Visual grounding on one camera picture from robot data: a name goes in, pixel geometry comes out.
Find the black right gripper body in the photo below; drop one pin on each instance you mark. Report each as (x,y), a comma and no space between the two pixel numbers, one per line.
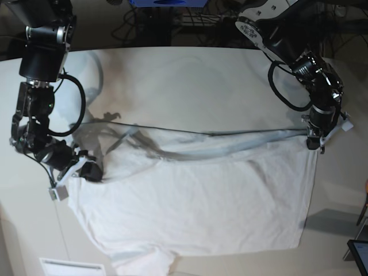
(58,156)

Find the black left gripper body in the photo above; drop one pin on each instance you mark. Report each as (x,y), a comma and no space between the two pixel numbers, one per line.
(321,121)

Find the white T-shirt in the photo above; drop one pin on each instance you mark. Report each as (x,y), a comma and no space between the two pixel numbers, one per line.
(168,194)

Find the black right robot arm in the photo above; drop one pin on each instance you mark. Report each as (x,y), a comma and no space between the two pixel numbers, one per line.
(50,27)

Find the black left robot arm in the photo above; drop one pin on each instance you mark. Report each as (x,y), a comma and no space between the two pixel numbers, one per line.
(270,27)

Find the black tablet stand leg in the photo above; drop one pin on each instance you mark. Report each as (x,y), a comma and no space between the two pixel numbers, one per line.
(363,211)

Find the white paper sheet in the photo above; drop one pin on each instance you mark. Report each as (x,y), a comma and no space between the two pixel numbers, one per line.
(61,267)

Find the black tablet screen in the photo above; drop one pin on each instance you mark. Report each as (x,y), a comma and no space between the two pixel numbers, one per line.
(358,248)

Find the blue box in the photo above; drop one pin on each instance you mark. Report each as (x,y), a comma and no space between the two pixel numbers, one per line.
(169,3)

